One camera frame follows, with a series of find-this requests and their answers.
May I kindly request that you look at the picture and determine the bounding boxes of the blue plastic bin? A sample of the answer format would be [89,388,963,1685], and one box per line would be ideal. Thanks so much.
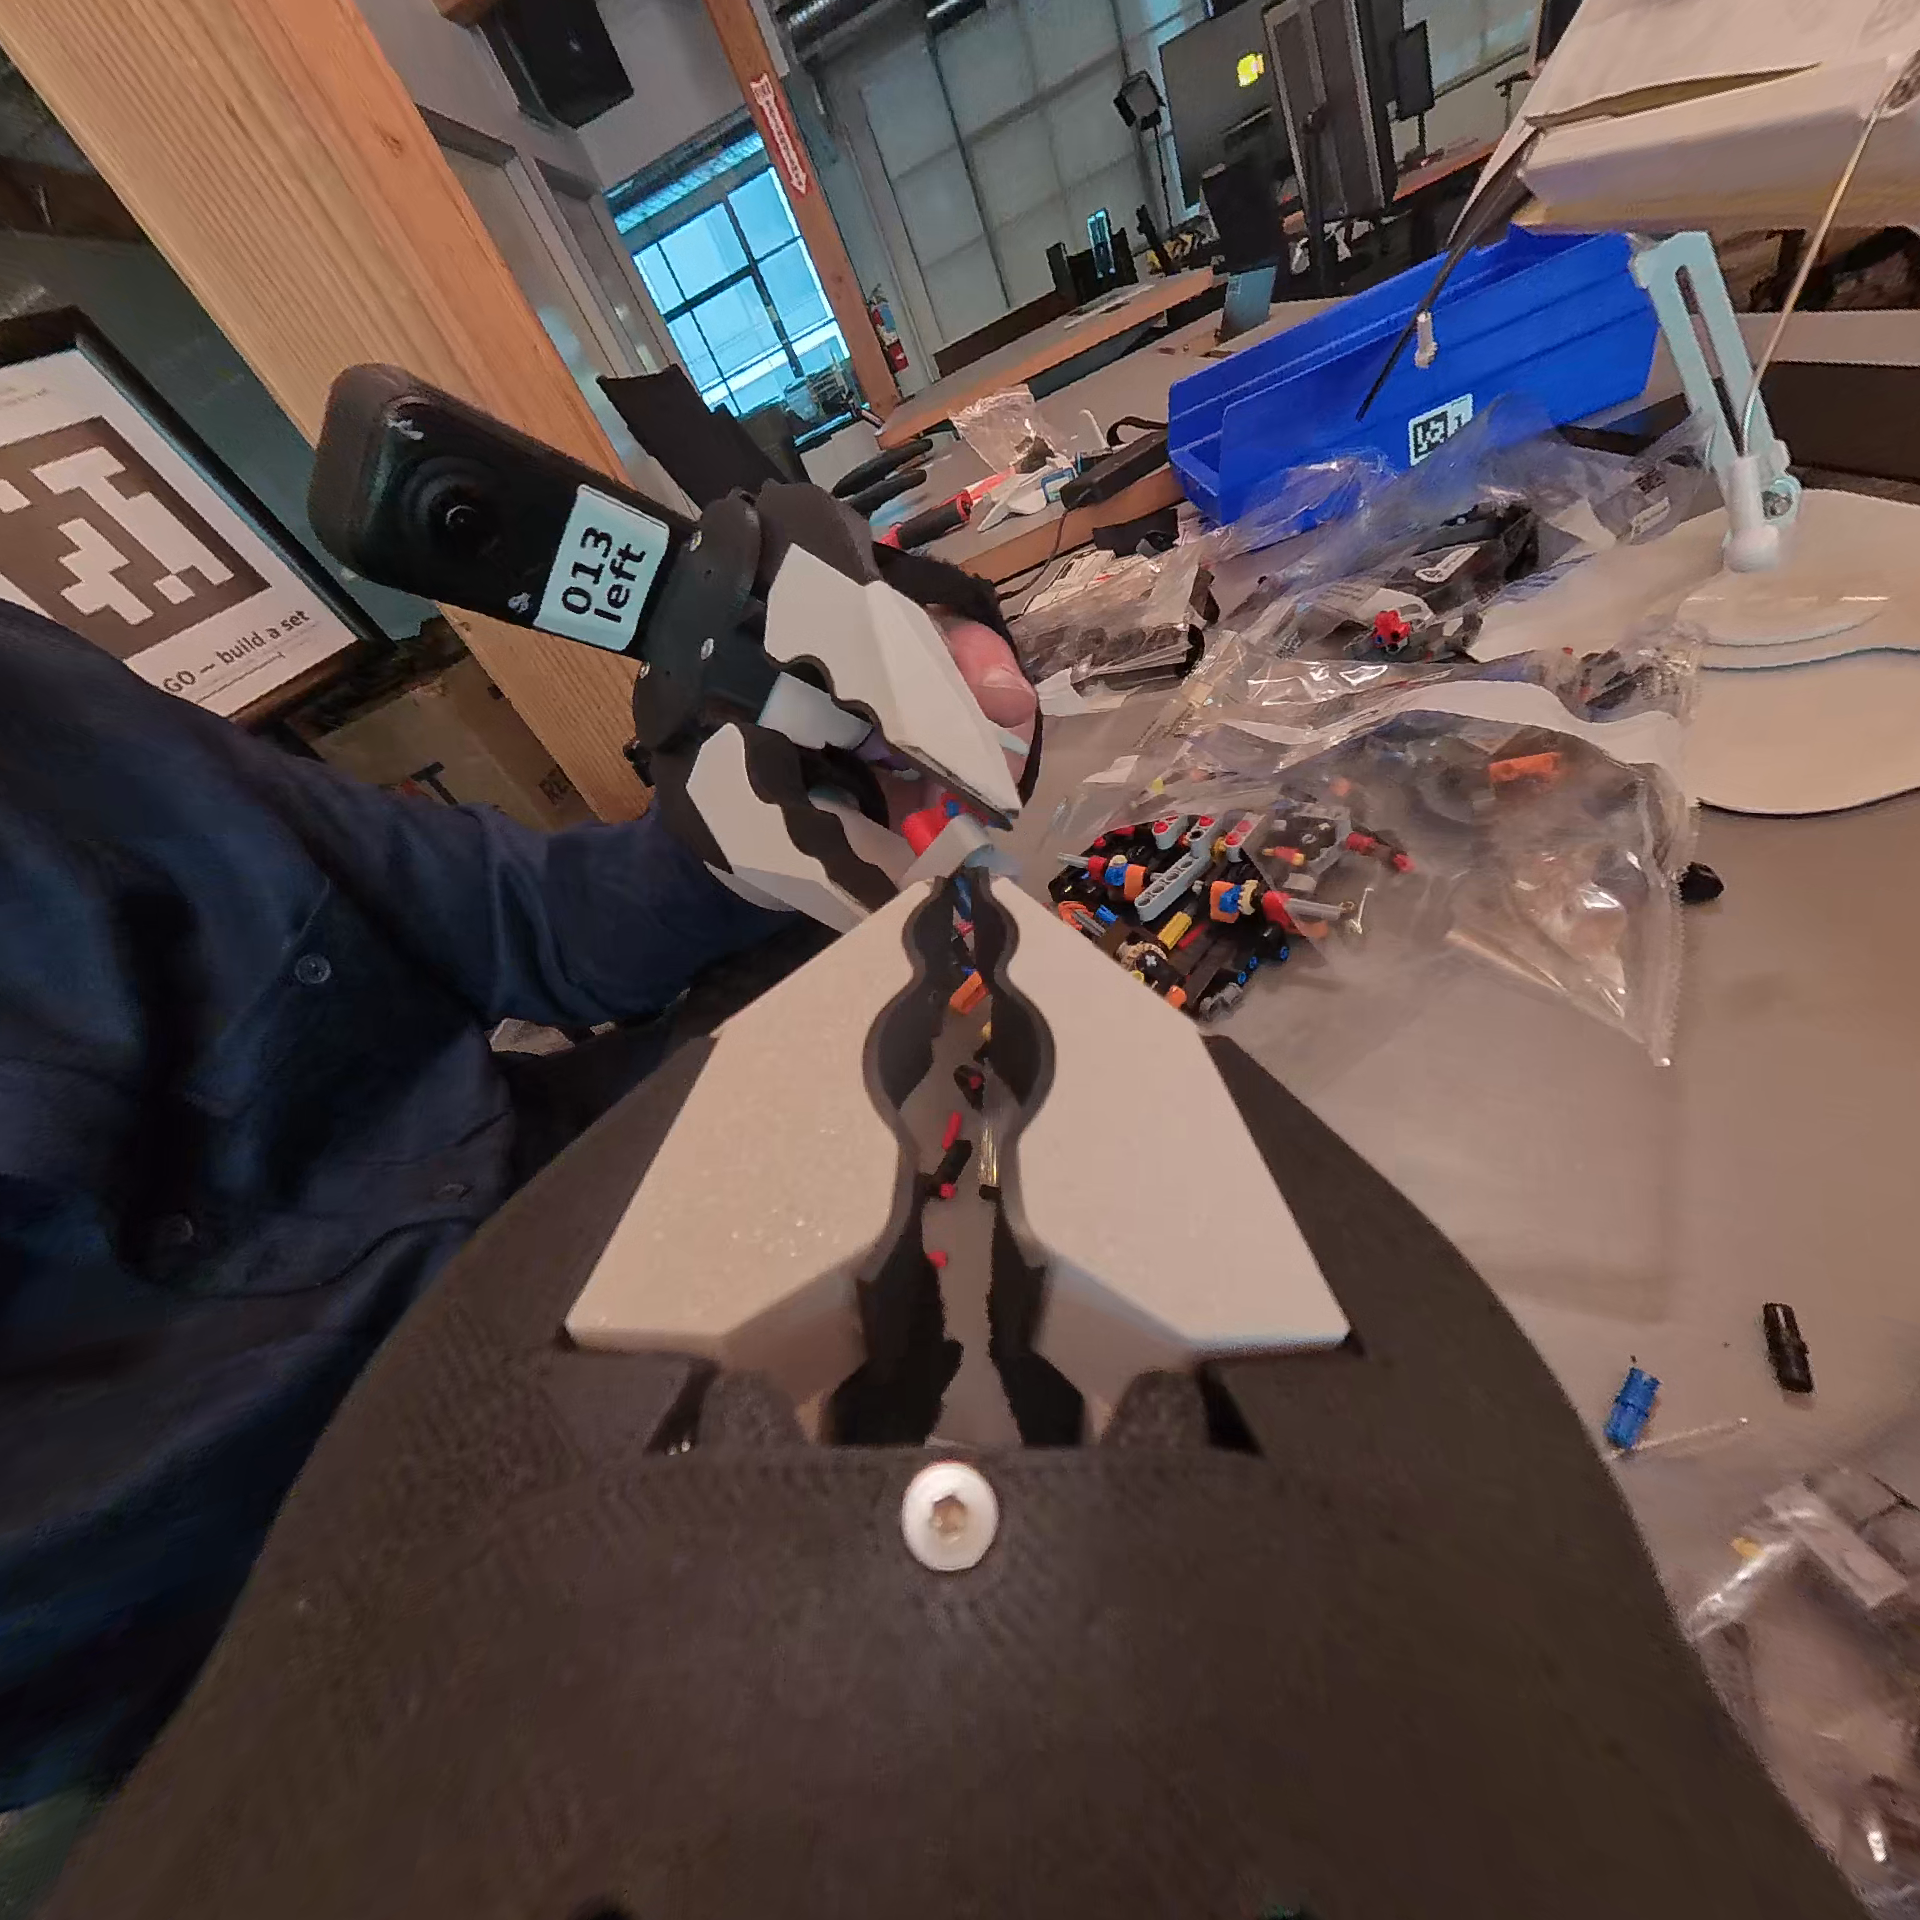
[1168,224,1660,528]

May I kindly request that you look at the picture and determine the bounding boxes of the cardboard box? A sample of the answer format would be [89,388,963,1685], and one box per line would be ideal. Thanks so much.
[286,645,600,835]

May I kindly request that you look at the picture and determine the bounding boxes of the small clear plastic bag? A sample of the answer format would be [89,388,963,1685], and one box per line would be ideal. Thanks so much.
[950,387,1057,480]

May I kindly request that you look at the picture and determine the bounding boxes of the wooden partition panel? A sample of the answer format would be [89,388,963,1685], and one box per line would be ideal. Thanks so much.
[0,0,662,827]

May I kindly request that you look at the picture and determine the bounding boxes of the person's dark blue shirt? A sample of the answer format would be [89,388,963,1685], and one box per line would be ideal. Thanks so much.
[0,598,797,1818]

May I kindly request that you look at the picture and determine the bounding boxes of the black office chair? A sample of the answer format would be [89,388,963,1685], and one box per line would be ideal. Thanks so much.
[599,368,840,496]

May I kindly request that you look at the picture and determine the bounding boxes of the clear bags of parts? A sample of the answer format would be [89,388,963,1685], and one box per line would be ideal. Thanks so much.
[1035,682,1704,1067]

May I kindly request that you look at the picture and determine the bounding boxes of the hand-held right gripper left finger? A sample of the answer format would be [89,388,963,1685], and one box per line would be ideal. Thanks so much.
[564,881,963,1445]

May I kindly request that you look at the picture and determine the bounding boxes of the person's left forearm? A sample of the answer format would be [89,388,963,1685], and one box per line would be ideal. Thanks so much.
[345,779,797,1038]

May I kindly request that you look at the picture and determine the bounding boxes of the metal page holder wire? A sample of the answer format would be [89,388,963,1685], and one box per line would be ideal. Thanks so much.
[1400,257,1464,376]

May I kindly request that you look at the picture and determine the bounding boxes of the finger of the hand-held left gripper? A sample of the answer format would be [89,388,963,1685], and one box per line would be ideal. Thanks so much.
[758,539,1028,824]
[680,720,923,923]

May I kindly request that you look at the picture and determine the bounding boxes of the black power adapter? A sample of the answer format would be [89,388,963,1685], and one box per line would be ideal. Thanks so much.
[1055,428,1172,510]

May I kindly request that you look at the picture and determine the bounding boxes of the black wall speaker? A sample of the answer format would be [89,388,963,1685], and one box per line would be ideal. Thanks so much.
[486,0,636,129]

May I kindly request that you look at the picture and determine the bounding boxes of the black monitor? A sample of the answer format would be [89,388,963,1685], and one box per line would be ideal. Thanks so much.
[1158,0,1403,227]

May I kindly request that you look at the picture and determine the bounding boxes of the light grey red lego subassembly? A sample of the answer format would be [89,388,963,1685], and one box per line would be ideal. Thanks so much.
[895,796,1028,886]

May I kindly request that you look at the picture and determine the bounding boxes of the partly built lego engine block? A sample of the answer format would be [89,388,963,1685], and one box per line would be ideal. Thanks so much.
[1055,901,1308,1025]

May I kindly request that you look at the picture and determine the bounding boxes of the pile of lego pieces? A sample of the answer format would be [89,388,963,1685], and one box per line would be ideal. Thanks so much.
[900,808,1419,1269]

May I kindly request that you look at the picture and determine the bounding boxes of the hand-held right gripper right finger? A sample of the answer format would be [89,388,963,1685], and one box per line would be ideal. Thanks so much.
[975,877,1353,1445]

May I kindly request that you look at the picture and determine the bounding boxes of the window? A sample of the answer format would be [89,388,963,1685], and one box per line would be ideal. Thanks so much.
[621,165,864,422]

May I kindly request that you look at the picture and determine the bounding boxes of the person's left hand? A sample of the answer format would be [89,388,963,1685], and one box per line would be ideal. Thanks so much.
[941,617,1040,740]

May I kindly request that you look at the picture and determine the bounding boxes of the white fiducial marker board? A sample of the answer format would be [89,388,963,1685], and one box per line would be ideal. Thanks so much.
[0,315,367,723]

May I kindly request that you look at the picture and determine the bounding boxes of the clear bag of dark parts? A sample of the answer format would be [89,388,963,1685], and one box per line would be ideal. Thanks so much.
[1199,451,1547,669]

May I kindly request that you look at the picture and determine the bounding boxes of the lego instruction booklet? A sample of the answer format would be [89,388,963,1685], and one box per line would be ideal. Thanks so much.
[1357,0,1920,422]

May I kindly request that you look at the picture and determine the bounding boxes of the clear bag black pieces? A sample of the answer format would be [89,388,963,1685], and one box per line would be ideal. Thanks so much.
[1319,397,1711,602]

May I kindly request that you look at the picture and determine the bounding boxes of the empty clear plastic bag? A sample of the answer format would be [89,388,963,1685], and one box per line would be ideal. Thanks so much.
[1679,1462,1920,1920]

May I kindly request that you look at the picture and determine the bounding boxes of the wooden table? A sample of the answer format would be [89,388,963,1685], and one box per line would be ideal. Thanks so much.
[877,262,1225,452]

